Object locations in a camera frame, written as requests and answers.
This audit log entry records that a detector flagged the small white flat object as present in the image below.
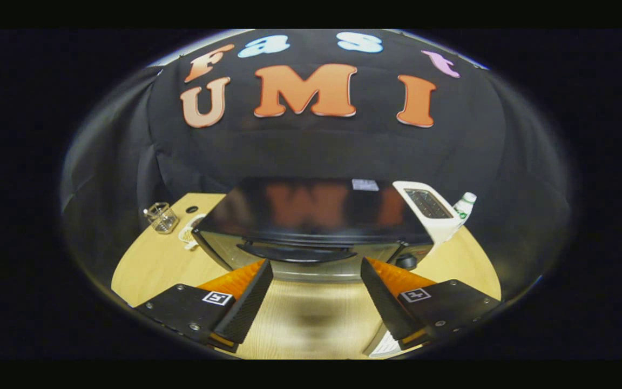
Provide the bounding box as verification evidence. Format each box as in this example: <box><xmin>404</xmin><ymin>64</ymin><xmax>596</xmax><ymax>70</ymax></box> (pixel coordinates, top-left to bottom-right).
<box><xmin>178</xmin><ymin>214</ymin><xmax>207</xmax><ymax>250</ymax></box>

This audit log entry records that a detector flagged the white bottle green label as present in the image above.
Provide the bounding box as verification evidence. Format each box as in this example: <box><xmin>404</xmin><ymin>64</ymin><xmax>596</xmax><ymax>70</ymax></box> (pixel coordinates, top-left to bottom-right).
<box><xmin>452</xmin><ymin>192</ymin><xmax>477</xmax><ymax>225</ymax></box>

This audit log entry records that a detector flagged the white rectangular plate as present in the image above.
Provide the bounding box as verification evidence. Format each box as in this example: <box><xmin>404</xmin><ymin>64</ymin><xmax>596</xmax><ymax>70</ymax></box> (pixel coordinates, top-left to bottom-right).
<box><xmin>363</xmin><ymin>323</ymin><xmax>403</xmax><ymax>358</ymax></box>

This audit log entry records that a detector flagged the black backdrop cloth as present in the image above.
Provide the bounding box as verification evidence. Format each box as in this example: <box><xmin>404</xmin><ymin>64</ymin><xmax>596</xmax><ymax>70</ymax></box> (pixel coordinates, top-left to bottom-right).
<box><xmin>62</xmin><ymin>30</ymin><xmax>571</xmax><ymax>303</ymax></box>

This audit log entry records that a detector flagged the clear glass cup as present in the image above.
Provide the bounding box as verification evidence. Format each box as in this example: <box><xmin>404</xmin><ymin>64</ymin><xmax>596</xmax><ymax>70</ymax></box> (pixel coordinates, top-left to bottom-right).
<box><xmin>143</xmin><ymin>202</ymin><xmax>180</xmax><ymax>234</ymax></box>

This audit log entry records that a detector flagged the white pop-up toaster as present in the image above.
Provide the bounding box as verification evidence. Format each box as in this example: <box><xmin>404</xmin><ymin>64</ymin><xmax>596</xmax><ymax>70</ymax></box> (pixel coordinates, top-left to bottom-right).
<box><xmin>392</xmin><ymin>181</ymin><xmax>464</xmax><ymax>245</ymax></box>

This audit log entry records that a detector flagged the black toaster oven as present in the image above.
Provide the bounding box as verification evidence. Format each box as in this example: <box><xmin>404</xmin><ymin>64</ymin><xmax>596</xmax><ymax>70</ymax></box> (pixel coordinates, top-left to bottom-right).
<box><xmin>191</xmin><ymin>177</ymin><xmax>435</xmax><ymax>283</ymax></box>

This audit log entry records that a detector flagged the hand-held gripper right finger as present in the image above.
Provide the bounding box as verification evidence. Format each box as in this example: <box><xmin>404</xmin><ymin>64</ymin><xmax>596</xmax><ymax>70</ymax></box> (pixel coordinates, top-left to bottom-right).
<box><xmin>360</xmin><ymin>257</ymin><xmax>502</xmax><ymax>352</ymax></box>

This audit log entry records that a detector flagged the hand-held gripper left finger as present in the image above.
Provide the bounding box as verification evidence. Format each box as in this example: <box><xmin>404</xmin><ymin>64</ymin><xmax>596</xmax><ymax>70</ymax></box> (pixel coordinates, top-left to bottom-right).
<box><xmin>134</xmin><ymin>259</ymin><xmax>274</xmax><ymax>354</ymax></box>

